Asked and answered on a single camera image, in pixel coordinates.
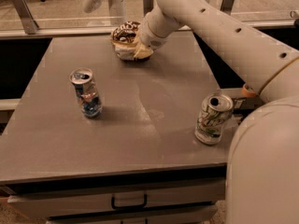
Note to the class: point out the grey drawer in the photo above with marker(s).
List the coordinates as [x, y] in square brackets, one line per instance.
[119, 198]
[195, 214]

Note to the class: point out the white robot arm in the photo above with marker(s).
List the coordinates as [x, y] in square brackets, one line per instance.
[262, 182]

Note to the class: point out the crushed redbull can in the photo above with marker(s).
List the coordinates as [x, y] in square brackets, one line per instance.
[86, 92]

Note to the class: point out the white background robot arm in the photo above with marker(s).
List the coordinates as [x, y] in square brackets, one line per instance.
[109, 12]

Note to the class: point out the upper grey drawer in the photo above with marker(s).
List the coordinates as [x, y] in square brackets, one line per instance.
[119, 198]

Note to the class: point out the roll of masking tape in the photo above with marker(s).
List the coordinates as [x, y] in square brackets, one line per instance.
[247, 91]

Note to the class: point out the lower grey drawer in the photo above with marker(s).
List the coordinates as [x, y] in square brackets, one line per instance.
[195, 214]

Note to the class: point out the middle metal railing bracket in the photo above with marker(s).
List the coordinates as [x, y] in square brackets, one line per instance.
[148, 0]

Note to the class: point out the left metal railing bracket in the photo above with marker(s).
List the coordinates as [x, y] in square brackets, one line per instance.
[29, 25]

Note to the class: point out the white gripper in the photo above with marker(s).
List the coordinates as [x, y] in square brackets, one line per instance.
[149, 36]

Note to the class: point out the white green 7up can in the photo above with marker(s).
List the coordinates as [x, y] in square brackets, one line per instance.
[216, 109]

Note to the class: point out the brown chip bag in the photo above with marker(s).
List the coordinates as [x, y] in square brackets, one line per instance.
[124, 40]

